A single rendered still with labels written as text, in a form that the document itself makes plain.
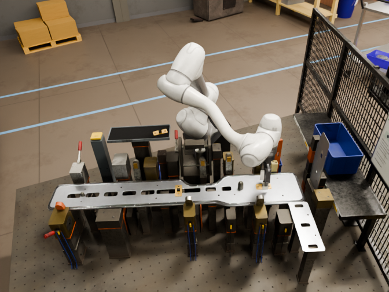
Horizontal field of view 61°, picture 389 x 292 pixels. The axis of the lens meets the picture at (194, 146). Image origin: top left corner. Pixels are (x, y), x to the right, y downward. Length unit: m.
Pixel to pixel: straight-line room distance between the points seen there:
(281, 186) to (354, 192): 0.37
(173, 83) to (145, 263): 0.99
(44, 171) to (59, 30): 3.70
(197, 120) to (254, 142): 0.89
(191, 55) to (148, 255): 1.12
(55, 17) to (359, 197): 6.39
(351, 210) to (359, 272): 0.37
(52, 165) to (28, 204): 1.44
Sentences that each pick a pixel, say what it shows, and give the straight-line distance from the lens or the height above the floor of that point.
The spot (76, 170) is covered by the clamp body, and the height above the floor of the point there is 1.06.
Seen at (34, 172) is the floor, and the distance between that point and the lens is 3.88.
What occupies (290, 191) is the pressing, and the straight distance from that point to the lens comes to 1.85.
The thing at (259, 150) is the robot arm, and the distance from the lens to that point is 1.43.
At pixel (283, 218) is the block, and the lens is 1.75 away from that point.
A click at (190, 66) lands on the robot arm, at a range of 1.74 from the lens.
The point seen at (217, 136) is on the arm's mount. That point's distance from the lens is 2.34.
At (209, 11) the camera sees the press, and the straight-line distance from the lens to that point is 7.30.
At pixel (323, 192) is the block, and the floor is 1.06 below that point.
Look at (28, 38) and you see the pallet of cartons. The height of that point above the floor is 0.26.
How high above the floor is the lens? 2.32
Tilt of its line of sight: 39 degrees down
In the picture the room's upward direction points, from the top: 4 degrees counter-clockwise
